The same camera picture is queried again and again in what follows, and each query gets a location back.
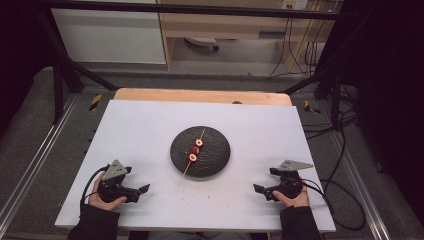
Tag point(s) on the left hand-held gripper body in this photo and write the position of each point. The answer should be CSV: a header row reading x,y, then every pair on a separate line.
x,y
115,181

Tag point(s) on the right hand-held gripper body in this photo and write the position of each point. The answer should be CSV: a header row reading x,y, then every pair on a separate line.
x,y
289,181

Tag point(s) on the thin wooden skewer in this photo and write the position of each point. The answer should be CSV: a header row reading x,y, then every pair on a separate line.
x,y
182,175

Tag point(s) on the black round plate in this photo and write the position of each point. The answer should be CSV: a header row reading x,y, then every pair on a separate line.
x,y
213,160

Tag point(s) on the dark red sausage piece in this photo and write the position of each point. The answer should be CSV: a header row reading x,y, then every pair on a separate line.
x,y
195,150

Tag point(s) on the person's right hand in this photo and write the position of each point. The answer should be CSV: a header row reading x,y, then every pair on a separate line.
x,y
295,201

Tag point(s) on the person's left hand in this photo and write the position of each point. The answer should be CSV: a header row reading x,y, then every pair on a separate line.
x,y
100,200

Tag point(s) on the white board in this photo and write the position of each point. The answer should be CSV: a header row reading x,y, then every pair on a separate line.
x,y
140,140

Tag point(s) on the yellow black tape strip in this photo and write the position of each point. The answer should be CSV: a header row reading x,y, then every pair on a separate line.
x,y
95,102
311,107

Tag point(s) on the wooden table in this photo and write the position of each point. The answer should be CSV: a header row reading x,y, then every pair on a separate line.
x,y
200,96

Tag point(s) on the black curtain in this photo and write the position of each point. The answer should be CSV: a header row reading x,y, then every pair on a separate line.
x,y
18,50
390,100

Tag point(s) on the white cabinet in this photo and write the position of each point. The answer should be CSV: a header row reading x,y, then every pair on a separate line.
x,y
110,36

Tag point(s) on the light wooden desk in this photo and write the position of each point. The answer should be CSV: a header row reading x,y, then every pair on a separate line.
x,y
233,25

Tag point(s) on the aluminium rail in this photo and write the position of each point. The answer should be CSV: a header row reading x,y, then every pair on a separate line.
x,y
363,186
36,156

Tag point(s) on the white wall socket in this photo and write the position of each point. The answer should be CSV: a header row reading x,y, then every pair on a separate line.
x,y
294,4

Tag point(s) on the black metal frame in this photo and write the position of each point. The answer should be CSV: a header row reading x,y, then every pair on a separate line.
x,y
200,10

